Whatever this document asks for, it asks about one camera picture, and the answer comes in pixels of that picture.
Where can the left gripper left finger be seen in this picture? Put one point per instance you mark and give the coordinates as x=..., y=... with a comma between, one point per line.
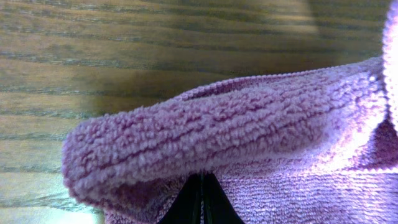
x=186, y=208

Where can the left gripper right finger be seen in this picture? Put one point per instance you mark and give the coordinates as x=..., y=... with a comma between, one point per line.
x=217, y=207

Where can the purple microfiber cloth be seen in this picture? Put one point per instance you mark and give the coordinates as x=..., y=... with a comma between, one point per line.
x=318, y=146

